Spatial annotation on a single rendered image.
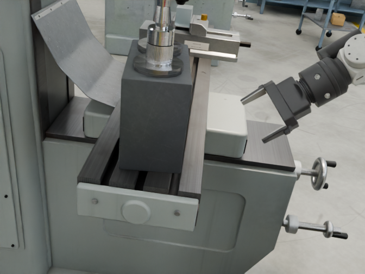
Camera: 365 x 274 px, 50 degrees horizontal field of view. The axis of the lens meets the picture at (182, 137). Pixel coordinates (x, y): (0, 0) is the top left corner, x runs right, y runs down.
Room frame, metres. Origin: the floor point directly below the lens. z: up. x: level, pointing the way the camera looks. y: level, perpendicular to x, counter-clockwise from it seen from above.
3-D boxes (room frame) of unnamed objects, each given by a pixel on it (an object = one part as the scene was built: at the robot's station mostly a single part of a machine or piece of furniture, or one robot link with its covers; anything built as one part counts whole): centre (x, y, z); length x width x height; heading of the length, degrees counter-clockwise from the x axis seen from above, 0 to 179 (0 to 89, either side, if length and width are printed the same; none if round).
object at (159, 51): (0.67, 0.06, 1.21); 0.05 x 0.05 x 0.05
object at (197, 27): (1.38, -0.01, 1.08); 0.12 x 0.06 x 0.04; 178
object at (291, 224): (0.99, -0.47, 0.57); 0.22 x 0.06 x 0.06; 89
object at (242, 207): (1.15, 0.03, 0.49); 0.80 x 0.30 x 0.60; 89
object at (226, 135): (1.15, 0.05, 0.85); 0.50 x 0.35 x 0.12; 89
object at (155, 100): (0.72, 0.06, 1.09); 0.22 x 0.12 x 0.20; 5
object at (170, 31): (0.67, 0.06, 1.24); 0.05 x 0.05 x 0.01
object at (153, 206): (1.16, 0.05, 0.95); 1.24 x 0.23 x 0.08; 179
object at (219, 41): (1.38, 0.02, 1.04); 0.35 x 0.15 x 0.11; 88
